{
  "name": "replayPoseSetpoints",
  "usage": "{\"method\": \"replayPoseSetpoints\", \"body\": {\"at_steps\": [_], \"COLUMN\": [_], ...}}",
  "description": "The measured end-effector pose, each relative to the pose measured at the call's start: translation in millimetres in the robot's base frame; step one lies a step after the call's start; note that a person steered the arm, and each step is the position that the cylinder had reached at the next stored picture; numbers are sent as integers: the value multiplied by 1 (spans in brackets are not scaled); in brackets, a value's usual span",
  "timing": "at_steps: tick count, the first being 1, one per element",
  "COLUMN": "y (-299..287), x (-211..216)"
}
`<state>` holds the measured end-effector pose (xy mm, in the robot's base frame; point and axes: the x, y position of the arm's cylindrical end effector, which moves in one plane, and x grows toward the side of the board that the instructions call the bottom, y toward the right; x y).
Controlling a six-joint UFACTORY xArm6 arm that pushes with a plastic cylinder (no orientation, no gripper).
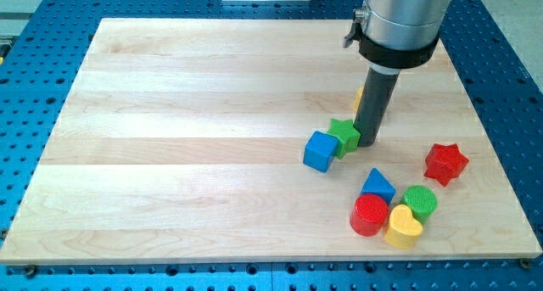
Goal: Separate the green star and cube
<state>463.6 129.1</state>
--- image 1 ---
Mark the green cylinder block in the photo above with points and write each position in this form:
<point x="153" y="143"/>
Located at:
<point x="422" y="202"/>

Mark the blue triangle block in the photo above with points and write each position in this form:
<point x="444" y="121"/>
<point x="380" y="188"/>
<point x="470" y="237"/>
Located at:
<point x="377" y="184"/>

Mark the yellow heart block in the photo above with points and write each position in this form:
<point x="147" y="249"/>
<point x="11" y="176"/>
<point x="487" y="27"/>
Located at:
<point x="402" y="230"/>

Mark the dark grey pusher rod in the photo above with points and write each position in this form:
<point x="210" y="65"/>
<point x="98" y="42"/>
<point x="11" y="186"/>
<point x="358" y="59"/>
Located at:
<point x="377" y="92"/>

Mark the yellow block behind rod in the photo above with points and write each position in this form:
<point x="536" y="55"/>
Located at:
<point x="357" y="100"/>

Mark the red star block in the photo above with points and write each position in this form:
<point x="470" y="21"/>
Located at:
<point x="444" y="163"/>

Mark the red cylinder block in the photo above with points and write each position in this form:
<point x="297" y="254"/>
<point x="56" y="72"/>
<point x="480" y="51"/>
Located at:
<point x="369" y="214"/>

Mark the blue perforated metal table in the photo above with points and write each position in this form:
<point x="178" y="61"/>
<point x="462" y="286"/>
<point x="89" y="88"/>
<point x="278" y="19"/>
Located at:
<point x="496" y="49"/>

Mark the blue cube block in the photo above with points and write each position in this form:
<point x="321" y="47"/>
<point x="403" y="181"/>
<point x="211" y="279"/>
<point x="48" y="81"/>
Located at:
<point x="320" y="151"/>

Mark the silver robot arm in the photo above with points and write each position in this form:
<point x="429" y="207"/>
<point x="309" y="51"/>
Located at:
<point x="396" y="34"/>

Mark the green star block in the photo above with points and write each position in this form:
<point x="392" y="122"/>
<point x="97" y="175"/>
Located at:
<point x="347" y="135"/>

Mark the light wooden board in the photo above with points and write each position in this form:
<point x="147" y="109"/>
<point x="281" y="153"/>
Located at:
<point x="181" y="141"/>

